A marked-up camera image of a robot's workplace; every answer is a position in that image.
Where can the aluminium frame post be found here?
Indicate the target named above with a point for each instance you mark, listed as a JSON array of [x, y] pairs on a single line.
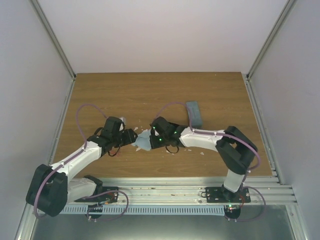
[[286, 10], [48, 28]]

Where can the green glasses case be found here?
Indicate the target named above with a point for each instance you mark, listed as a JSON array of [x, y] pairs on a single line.
[[194, 114]]

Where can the left aluminium frame post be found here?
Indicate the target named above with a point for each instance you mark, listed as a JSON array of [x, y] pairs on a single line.
[[48, 28]]

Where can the right aluminium frame post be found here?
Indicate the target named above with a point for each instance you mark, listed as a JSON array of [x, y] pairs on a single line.
[[286, 10]]

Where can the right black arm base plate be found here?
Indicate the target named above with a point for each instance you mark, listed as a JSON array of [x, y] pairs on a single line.
[[215, 193]]

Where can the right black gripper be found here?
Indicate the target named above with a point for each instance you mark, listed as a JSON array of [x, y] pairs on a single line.
[[154, 144]]

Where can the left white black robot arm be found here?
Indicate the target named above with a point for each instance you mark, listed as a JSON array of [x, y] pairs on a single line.
[[54, 186]]

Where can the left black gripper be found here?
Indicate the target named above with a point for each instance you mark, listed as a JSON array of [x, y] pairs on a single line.
[[129, 138]]

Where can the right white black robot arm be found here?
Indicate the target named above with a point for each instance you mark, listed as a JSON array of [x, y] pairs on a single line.
[[239, 154]]

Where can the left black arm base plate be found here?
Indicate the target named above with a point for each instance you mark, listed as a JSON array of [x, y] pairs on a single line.
[[110, 197]]

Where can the grey slotted cable duct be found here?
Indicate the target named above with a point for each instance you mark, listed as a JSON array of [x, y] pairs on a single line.
[[194, 210]]

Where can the aluminium mounting rail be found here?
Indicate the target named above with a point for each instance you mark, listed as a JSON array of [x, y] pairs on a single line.
[[187, 190]]

